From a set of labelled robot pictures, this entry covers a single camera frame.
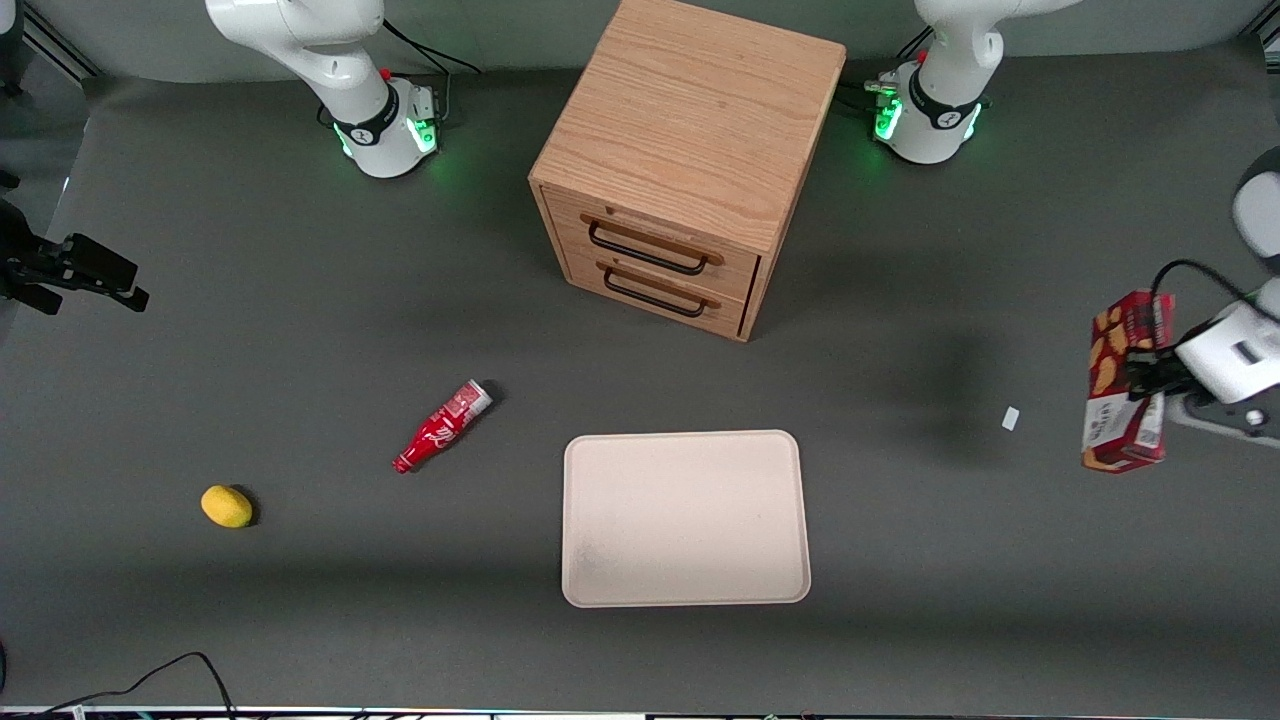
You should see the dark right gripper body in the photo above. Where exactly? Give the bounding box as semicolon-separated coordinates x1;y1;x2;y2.
0;198;67;301

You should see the red cookie box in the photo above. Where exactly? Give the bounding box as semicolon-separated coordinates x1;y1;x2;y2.
1080;289;1178;475

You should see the beige rectangular tray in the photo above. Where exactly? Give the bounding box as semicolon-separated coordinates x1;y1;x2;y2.
562;429;812;609

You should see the yellow lemon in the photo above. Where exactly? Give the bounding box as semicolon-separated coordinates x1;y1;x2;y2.
200;484;255;530

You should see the red cola bottle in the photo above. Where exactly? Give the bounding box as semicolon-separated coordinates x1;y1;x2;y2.
391;379;495;476

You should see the wooden drawer cabinet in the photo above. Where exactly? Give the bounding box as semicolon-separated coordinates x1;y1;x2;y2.
528;0;848;344

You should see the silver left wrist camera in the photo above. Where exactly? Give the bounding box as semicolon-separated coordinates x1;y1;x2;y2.
1163;392;1280;449

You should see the black left wrist camera cable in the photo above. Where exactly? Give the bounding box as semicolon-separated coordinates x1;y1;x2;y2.
1148;259;1280;351

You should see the black left arm base cable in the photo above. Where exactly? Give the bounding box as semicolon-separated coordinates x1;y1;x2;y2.
838;28;937;115

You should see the black arm base cable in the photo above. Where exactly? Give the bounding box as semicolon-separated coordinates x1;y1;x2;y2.
382;18;483;123
838;28;937;115

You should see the black cable on table edge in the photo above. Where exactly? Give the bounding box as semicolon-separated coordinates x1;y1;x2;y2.
0;651;237;720

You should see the black right arm base cable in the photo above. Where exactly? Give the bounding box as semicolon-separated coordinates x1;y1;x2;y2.
382;18;483;123

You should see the wooden drawer with large handle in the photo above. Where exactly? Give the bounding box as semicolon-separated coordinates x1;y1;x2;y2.
545;186;763;301

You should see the wooden drawer with small handle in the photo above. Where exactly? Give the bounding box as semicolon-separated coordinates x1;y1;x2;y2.
562;244;753;339

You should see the small black drawer handle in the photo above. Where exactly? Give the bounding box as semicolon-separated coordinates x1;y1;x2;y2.
602;266;707;320

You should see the large black drawer handle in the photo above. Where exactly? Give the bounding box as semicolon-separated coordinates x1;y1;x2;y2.
587;220;710;277

